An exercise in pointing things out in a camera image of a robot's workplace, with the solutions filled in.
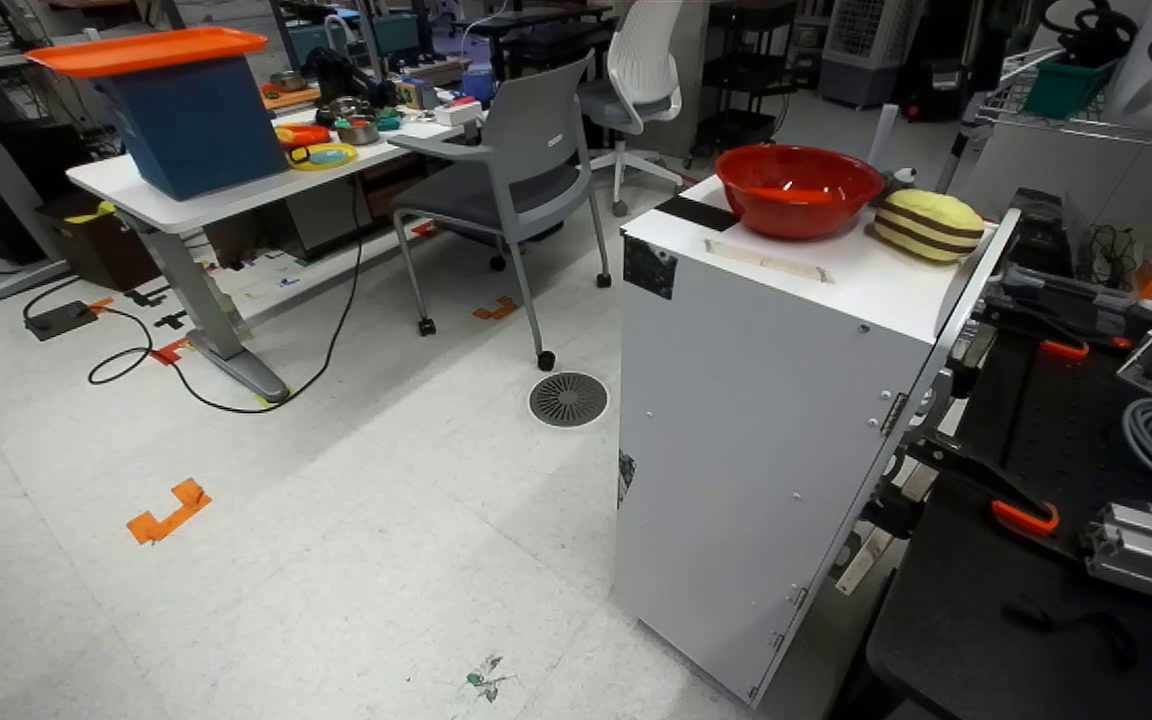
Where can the black perforated breadboard table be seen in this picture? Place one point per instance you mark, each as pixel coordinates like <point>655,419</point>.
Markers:
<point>993,624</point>

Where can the white office chair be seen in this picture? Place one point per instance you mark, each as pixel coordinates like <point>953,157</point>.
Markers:
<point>639,89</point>

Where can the grey office chair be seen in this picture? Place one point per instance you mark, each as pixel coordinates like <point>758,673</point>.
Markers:
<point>517,183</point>

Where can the round floor outlet cover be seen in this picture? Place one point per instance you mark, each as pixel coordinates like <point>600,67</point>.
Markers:
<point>571,396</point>

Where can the blue bin orange lid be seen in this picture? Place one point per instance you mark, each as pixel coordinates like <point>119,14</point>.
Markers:
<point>182,102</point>

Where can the white cabinet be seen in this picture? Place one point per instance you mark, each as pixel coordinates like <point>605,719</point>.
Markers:
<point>758,413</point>

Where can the white desk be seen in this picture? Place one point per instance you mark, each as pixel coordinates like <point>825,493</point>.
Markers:
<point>168,225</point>

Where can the red plastic bowl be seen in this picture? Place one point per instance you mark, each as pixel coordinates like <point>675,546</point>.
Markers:
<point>792,190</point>

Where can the yellow plush sandwich toy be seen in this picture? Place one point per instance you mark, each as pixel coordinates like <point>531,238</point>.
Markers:
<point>926,225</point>

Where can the masking tape strip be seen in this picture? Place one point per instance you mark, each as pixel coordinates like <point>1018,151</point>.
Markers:
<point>763,262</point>

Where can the orange floor tape mark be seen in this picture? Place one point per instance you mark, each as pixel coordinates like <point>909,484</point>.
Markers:
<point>158,526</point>

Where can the orange black clamp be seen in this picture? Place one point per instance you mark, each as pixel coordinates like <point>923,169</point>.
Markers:
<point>1009,501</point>
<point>1051,341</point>

